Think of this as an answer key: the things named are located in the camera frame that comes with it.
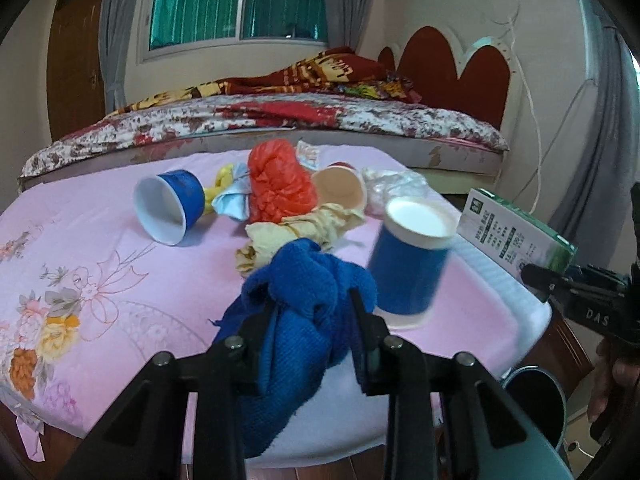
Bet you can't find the green white tissue box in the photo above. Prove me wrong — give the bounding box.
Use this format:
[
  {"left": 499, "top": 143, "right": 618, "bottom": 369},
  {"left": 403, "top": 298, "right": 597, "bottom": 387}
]
[{"left": 458, "top": 188, "right": 577, "bottom": 282}]

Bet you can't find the blue towel cloth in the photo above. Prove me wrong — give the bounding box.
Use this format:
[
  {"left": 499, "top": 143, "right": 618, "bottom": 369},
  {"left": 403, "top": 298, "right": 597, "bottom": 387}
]
[{"left": 215, "top": 238, "right": 376, "bottom": 458}]

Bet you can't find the blue paper cup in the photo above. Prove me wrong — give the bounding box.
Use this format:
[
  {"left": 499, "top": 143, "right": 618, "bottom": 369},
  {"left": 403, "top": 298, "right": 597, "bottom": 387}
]
[
  {"left": 134, "top": 169, "right": 205, "bottom": 246},
  {"left": 368, "top": 196, "right": 458, "bottom": 330}
]

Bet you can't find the beige plastic bag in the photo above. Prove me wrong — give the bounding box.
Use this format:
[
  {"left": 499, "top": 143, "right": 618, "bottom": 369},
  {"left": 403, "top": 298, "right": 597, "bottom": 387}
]
[{"left": 235, "top": 203, "right": 366, "bottom": 276}]

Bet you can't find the black round trash bin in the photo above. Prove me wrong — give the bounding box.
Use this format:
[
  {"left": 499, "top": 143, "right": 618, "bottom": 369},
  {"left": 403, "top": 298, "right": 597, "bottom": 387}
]
[{"left": 502, "top": 365, "right": 567, "bottom": 451}]

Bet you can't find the person right hand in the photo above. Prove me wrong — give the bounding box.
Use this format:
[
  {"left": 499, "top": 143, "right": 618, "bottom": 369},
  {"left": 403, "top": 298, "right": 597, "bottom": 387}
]
[{"left": 587, "top": 358, "right": 639, "bottom": 422}]

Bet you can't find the grey curtain by headboard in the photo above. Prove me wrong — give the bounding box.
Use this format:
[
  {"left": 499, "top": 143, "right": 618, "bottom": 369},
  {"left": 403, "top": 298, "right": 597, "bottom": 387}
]
[{"left": 551, "top": 0, "right": 639, "bottom": 268}]

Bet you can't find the bed with floral sheet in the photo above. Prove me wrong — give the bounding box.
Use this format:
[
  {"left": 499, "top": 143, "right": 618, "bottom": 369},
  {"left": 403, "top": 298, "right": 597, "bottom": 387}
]
[{"left": 17, "top": 93, "right": 509, "bottom": 191}]

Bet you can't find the pink floral tablecloth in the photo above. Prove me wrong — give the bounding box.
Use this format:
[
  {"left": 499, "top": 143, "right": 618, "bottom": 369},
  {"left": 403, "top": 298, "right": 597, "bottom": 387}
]
[{"left": 1, "top": 150, "right": 551, "bottom": 468}]

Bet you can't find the crumpled clear plastic wrap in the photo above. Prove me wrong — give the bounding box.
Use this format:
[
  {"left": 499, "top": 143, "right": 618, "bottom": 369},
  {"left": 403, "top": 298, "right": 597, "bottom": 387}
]
[{"left": 361, "top": 168, "right": 431, "bottom": 217}]

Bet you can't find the red paper cup lying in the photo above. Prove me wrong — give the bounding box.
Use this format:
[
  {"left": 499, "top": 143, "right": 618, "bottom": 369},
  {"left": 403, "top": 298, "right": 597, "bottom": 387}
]
[{"left": 311, "top": 162, "right": 368, "bottom": 212}]

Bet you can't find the yellow snack wrapper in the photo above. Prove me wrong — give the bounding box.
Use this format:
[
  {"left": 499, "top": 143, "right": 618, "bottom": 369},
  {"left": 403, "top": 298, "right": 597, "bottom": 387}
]
[{"left": 203, "top": 164, "right": 234, "bottom": 214}]

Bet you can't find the small paper packet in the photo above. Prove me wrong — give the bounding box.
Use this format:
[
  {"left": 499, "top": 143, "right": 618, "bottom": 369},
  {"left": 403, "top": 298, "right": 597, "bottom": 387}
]
[{"left": 295, "top": 140, "right": 320, "bottom": 172}]

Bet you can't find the red heart shaped headboard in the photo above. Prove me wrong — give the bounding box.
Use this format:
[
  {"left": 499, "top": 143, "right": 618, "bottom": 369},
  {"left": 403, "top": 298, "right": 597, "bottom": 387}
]
[{"left": 378, "top": 25, "right": 522, "bottom": 136}]

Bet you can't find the red yellow patterned blanket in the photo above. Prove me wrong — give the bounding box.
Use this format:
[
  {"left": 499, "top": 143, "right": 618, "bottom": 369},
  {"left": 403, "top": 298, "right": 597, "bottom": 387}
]
[{"left": 112, "top": 47, "right": 421, "bottom": 115}]

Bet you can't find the brown wooden door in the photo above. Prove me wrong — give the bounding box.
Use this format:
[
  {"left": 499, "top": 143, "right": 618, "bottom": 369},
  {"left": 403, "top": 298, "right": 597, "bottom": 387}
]
[{"left": 47, "top": 0, "right": 105, "bottom": 141}]

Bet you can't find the window with green curtain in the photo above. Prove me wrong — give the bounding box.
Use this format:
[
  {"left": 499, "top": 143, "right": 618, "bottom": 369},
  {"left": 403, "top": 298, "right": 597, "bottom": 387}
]
[{"left": 138, "top": 0, "right": 328, "bottom": 61}]

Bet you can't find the grey curtain left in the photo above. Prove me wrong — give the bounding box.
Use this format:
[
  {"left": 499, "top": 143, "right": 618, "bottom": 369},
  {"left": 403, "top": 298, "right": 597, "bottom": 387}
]
[{"left": 98, "top": 0, "right": 137, "bottom": 113}]

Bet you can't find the white hanging cable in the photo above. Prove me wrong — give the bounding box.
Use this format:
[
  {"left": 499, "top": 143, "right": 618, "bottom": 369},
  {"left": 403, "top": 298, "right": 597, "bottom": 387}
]
[{"left": 482, "top": 0, "right": 597, "bottom": 216}]

